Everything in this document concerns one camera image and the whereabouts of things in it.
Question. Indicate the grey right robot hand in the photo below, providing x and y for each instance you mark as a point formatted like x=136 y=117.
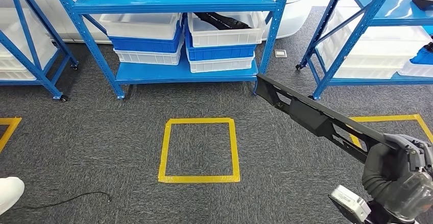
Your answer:
x=402 y=188

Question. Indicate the black plastic frame part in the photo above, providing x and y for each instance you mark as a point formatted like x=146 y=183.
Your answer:
x=304 y=114
x=220 y=21
x=424 y=4

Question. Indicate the yellow floor tape square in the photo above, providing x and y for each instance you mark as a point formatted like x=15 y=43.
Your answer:
x=389 y=117
x=199 y=179

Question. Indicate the large white plastic crate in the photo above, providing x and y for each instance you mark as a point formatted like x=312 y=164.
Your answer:
x=372 y=68
x=389 y=33
x=17 y=75
x=13 y=50

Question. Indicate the blue plastic crate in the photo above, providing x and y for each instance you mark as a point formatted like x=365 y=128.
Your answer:
x=220 y=51
x=421 y=56
x=145 y=45

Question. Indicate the metal floor socket plate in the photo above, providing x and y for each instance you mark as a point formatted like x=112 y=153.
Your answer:
x=280 y=53

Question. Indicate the white car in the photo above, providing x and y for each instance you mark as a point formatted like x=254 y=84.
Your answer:
x=291 y=16

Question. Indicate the person's white shoe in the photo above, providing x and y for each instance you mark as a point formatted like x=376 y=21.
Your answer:
x=10 y=193

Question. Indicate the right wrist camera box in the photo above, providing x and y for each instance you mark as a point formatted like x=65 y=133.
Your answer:
x=350 y=204

